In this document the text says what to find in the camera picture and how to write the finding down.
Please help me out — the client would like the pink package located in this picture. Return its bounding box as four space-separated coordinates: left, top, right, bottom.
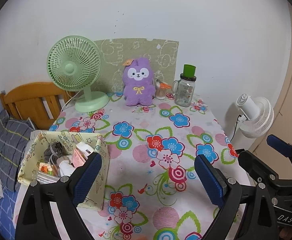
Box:
72 148 88 168

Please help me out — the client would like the clear zip bag pack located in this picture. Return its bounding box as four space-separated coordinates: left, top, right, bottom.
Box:
35 171 60 184

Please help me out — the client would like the grey velvet scrunchie cloth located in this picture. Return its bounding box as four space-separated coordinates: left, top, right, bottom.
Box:
43 142 68 164

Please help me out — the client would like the white soft item in box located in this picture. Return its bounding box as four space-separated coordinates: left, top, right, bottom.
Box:
57 156 75 177

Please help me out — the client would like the small orange printed carton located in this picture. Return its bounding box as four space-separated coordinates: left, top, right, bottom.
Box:
39 162 58 177

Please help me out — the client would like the white floor fan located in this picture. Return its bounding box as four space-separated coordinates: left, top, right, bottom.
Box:
230 93 274 141

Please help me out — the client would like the yellow cartoon storage box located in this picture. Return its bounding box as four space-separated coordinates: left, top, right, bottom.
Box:
17 131 110 211

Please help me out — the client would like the floral tablecloth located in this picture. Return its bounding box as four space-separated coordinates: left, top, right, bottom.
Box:
51 93 249 239

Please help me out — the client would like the blue bed sheet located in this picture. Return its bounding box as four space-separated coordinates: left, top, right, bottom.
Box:
0 185 18 239

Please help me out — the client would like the grey plaid pillow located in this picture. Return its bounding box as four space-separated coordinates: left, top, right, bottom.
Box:
0 109 36 192

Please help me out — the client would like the glass mason jar green lid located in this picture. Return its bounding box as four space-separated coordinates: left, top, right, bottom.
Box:
172 64 196 107

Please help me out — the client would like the cotton swab container orange lid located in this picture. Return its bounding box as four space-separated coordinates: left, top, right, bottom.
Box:
155 79 171 100

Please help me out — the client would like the purple plush toy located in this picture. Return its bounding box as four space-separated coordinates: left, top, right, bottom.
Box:
122 57 155 106

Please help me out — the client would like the green desk fan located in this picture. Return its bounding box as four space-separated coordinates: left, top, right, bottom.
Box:
47 35 109 112

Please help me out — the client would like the fan power cable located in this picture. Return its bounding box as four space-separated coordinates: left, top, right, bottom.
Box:
61 89 83 112

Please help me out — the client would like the beige cartoon wall sheet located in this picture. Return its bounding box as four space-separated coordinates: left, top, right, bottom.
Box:
93 37 180 94

